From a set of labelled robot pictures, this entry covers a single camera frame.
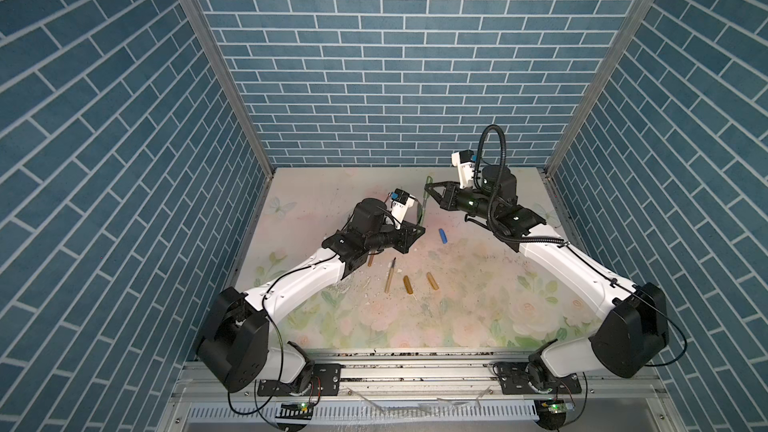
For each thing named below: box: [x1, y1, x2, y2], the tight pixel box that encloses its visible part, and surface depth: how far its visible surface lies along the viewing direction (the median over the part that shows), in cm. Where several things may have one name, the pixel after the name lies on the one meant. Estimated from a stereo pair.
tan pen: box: [384, 257, 397, 294], surface depth 93 cm
